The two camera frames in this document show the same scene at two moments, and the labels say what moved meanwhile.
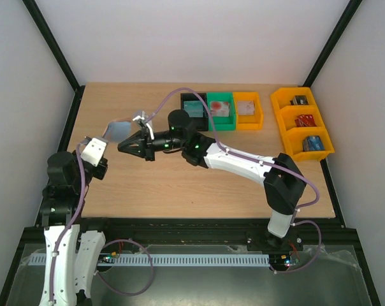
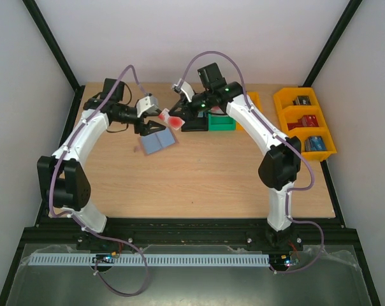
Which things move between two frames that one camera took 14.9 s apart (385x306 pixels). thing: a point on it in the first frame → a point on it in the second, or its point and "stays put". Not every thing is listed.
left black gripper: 102,173 → 145,129
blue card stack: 312,143 stays put
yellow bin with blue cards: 307,143 stays put
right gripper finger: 138,148 → 182,114
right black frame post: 351,9 stays put
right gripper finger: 134,143 → 177,105
